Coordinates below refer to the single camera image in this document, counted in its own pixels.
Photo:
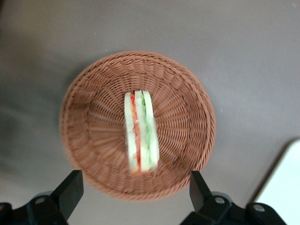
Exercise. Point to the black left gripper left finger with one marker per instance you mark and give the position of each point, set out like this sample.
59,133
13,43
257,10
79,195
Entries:
65,194

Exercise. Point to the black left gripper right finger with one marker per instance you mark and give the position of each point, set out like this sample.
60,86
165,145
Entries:
201,199

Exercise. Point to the triangle sandwich with filling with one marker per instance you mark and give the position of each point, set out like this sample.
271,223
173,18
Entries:
140,131

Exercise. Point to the cream plastic tray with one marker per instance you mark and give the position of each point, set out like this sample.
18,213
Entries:
281,187

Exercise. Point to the brown round wicker basket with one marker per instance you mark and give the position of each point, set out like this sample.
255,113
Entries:
182,122

